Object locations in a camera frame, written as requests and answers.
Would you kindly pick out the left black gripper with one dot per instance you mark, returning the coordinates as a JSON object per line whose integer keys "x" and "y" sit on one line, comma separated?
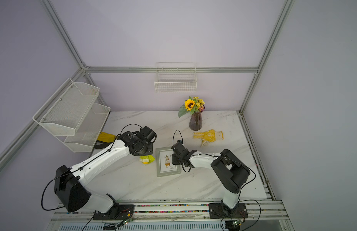
{"x": 149, "y": 151}

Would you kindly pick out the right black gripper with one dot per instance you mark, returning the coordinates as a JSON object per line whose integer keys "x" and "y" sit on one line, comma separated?
{"x": 175, "y": 161}

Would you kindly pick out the yellow green cloth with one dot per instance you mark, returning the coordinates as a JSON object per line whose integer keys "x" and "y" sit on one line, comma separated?
{"x": 147, "y": 159}

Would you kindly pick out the grey picture frame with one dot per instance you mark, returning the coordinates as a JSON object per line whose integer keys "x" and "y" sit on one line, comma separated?
{"x": 164, "y": 163}

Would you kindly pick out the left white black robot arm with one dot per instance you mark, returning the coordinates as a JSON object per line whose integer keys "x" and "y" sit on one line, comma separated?
{"x": 71, "y": 183}

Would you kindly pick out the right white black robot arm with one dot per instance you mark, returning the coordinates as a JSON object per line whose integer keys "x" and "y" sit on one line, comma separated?
{"x": 230, "y": 170}

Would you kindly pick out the dark vase with sunflowers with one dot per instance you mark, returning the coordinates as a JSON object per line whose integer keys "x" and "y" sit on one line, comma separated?
{"x": 195, "y": 107}

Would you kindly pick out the white two-tier mesh shelf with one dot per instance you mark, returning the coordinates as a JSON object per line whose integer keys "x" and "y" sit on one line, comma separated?
{"x": 73, "y": 116}

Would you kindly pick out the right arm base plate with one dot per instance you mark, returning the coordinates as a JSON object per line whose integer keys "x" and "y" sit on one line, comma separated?
{"x": 220, "y": 210}

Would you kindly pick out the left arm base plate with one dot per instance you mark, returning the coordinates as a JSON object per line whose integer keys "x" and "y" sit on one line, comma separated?
{"x": 117, "y": 212}

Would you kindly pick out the white wire wall basket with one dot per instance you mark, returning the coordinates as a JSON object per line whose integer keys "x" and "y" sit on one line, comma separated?
{"x": 175, "y": 77}

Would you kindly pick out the aluminium rail front frame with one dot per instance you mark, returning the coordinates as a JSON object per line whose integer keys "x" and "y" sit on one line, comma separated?
{"x": 177, "y": 216}

